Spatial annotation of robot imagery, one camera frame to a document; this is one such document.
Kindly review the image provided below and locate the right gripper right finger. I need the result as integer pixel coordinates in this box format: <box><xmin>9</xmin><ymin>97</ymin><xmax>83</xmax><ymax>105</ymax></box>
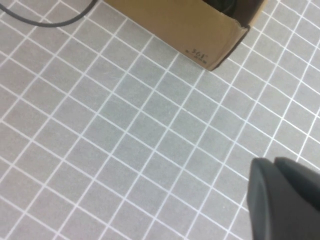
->
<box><xmin>273</xmin><ymin>156</ymin><xmax>320</xmax><ymax>213</ymax></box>

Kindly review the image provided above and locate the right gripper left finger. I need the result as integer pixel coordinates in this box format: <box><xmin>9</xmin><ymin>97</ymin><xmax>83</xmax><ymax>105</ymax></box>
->
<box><xmin>246</xmin><ymin>157</ymin><xmax>320</xmax><ymax>240</ymax></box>

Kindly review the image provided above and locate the brown cardboard shoe box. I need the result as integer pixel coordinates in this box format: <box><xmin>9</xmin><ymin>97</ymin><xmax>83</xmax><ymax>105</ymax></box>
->
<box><xmin>102</xmin><ymin>0</ymin><xmax>269</xmax><ymax>73</ymax></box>

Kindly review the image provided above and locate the grey checked tablecloth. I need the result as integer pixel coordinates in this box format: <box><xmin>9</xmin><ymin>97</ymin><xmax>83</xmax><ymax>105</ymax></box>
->
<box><xmin>0</xmin><ymin>0</ymin><xmax>320</xmax><ymax>240</ymax></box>

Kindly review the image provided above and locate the black left camera cable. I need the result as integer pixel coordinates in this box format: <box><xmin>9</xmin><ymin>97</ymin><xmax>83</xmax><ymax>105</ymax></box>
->
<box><xmin>0</xmin><ymin>0</ymin><xmax>97</xmax><ymax>28</ymax></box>

